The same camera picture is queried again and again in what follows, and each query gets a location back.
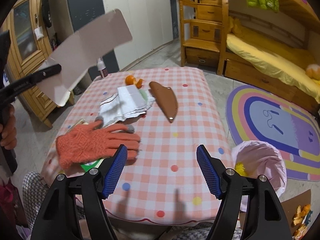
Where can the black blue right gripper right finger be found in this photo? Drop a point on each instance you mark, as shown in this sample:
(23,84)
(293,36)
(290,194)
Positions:
(265,217)

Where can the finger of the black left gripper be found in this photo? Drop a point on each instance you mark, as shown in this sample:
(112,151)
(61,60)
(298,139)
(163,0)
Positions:
(9,92)

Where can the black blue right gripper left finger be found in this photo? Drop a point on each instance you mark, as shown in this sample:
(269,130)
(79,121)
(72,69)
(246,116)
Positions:
(57,217)

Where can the green white medicine box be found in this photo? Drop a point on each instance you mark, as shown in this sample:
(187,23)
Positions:
(86,166)

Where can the pink cardboard piece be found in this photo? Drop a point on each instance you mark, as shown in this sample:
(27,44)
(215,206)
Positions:
(81,51)

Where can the grey paper leaflet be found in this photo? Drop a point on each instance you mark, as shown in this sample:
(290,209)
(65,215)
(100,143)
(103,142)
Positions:
(130,100)

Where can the brown leather sheath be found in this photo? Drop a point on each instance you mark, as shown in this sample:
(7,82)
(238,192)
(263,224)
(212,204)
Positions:
(166,100)

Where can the pink lined trash bin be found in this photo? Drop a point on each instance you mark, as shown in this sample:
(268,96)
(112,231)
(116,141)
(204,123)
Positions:
(253,158)

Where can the person's left hand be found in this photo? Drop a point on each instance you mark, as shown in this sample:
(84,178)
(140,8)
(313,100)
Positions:
(9,132)

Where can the brown floor mat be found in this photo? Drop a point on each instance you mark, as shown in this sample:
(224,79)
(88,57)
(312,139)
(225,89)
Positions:
(290,207)

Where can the houndstooth patterned trousers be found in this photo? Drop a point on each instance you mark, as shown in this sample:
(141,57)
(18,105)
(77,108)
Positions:
(34,190)

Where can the wooden cabinet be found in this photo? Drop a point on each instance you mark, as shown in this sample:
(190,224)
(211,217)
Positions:
(30,47)

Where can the orange peel pile left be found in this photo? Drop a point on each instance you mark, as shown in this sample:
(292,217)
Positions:
(301,219)

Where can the orange knitted glove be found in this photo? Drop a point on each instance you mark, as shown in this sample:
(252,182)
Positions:
(86,143)

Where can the pink checkered tablecloth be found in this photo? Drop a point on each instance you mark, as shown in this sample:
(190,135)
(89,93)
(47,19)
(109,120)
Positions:
(165,186)

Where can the rainbow oval rug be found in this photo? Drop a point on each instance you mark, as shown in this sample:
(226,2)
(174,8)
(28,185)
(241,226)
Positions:
(255,114)

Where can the spray bottle white cap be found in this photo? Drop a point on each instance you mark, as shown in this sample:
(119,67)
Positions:
(102,68)

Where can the orange peel on table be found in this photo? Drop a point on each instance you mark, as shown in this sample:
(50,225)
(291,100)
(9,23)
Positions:
(131,80)

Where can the yellow bed sheet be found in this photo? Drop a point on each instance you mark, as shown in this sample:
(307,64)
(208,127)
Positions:
(274,66)

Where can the orange plush toy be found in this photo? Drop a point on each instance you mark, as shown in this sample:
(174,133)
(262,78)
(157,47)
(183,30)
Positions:
(313,71)

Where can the white wardrobe with holes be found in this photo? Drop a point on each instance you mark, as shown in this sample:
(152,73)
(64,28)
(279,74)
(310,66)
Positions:
(152,24)

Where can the wooden bunk bed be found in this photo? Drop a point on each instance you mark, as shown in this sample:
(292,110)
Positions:
(274,45)

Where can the wooden stair drawers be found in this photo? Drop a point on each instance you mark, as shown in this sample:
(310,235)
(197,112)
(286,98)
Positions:
(203,32)

